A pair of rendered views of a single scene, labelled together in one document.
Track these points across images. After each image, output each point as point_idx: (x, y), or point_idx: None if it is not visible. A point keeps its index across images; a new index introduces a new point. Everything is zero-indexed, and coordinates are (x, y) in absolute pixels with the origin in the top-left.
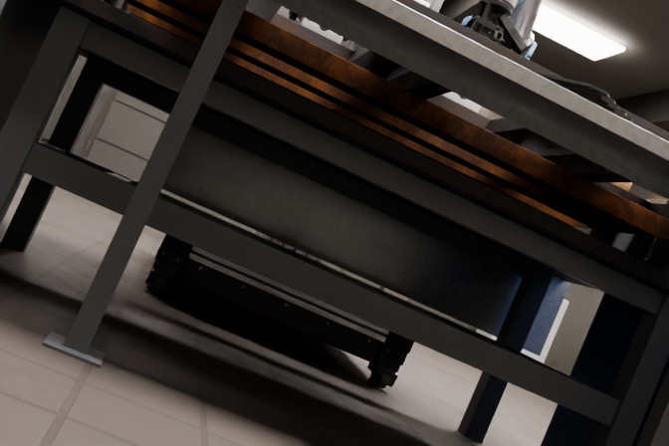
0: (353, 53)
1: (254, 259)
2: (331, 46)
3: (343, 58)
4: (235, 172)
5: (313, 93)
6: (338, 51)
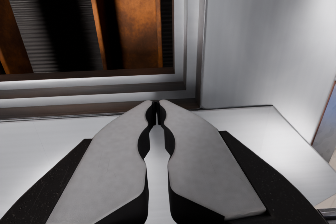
0: (198, 104)
1: None
2: None
3: (184, 65)
4: None
5: None
6: (186, 41)
